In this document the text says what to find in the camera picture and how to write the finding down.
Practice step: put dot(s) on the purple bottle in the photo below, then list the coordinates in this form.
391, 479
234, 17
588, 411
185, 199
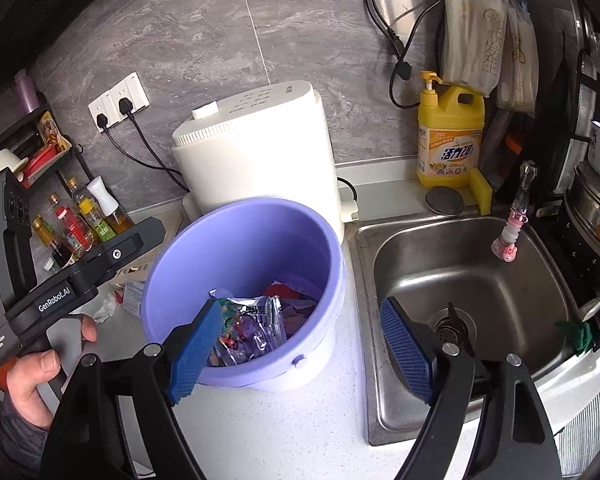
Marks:
26, 92

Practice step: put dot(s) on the yellow sponge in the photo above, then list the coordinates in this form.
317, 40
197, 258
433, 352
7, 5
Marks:
481, 192

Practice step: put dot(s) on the gold cap glass bottle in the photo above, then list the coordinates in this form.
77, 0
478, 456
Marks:
55, 202
74, 185

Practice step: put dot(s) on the white blue packet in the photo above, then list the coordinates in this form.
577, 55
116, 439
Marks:
134, 297

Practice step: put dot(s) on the yellow dish soap bottle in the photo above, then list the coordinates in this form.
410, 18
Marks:
450, 145

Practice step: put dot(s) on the white pot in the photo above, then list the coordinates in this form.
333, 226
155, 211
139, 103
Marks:
2, 165

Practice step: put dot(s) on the faucet with pink nozzle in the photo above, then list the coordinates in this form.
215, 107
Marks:
512, 225

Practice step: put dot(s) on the white countertop appliance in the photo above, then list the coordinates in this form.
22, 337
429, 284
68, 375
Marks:
250, 150

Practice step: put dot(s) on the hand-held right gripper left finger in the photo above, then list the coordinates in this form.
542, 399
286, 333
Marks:
195, 350

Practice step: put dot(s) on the steel steamer pot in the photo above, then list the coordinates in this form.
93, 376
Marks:
590, 230

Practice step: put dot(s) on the white paper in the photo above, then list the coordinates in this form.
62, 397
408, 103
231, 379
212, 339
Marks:
105, 307

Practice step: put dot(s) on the hanging clear chopstick bag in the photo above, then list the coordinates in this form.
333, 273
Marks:
472, 35
520, 65

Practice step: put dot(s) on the person's left forearm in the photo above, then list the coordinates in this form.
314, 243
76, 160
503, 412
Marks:
10, 447

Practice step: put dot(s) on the red label oil bottle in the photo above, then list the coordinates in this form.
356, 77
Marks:
77, 232

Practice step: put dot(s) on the round metal sink plug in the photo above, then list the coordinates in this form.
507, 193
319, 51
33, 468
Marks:
445, 201

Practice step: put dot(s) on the green label bottle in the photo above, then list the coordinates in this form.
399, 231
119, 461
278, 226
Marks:
102, 230

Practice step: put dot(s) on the white wall socket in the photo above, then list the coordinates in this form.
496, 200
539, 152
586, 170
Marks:
101, 110
129, 94

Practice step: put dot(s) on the purple plastic bucket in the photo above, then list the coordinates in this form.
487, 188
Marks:
240, 240

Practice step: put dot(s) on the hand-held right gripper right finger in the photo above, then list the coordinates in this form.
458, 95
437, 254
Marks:
405, 350

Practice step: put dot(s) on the red wrapper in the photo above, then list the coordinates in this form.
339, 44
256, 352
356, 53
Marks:
282, 291

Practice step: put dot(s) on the yellow snack bag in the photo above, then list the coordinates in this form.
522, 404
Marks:
52, 132

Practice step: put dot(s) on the sink drain strainer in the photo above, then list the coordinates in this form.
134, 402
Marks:
450, 327

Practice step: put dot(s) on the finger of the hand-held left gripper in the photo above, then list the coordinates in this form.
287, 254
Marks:
125, 247

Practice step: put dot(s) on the black storage rack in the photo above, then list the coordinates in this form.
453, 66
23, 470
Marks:
55, 130

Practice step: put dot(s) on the silver foil snack wrapper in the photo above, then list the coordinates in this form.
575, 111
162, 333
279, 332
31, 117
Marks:
245, 320

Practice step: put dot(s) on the white top oil dispenser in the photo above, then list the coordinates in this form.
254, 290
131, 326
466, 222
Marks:
100, 192

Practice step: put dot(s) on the green cloth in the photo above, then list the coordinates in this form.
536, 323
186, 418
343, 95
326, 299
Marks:
577, 335

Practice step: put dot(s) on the red package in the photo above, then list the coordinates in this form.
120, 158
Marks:
42, 160

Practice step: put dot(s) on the stainless steel sink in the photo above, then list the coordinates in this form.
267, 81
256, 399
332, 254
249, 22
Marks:
480, 280

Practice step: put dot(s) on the person's left hand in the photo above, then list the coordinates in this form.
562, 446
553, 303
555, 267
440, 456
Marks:
30, 390

